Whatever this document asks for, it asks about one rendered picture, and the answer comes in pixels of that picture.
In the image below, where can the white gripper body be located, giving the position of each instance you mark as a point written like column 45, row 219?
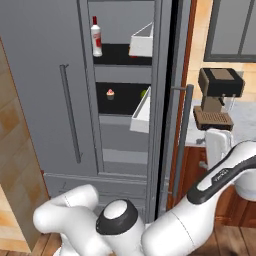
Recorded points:
column 218, row 150

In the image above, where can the open grey fridge door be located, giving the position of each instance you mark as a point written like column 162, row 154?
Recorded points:
column 159, row 100

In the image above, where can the black fridge shelf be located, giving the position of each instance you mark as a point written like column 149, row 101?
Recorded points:
column 123, row 103
column 115, row 55

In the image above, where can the brown wooden side panel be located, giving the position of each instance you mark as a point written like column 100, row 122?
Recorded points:
column 186, row 50

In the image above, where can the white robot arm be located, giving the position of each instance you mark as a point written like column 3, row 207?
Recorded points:
column 83, row 223

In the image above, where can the black and brown coffee machine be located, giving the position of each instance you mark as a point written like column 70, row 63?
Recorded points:
column 216, row 96

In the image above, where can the brown wooden base cabinets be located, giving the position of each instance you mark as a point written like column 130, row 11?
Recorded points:
column 195, row 173

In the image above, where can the light wooden cabinet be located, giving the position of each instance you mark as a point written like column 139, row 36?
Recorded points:
column 16, row 166

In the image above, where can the closed grey fridge door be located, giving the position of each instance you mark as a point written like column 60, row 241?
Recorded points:
column 40, row 83

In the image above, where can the white door bin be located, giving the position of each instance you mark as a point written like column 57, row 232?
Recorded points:
column 141, row 45
column 141, row 116

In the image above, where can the grey freezer drawer front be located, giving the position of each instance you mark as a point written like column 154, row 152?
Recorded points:
column 100, row 186

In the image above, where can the grey framed window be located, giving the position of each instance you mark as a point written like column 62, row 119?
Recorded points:
column 230, row 30

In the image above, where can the white bottle with red cap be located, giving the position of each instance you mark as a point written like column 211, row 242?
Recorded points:
column 96, row 38

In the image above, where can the green round fruit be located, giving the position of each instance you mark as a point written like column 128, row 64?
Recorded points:
column 143, row 93

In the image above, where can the grey fridge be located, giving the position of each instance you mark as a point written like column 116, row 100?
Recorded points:
column 126, row 73

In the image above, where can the pink cupcake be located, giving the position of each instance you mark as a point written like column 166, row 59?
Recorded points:
column 110, row 94

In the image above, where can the small red item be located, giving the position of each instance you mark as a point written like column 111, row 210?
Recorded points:
column 132, row 53

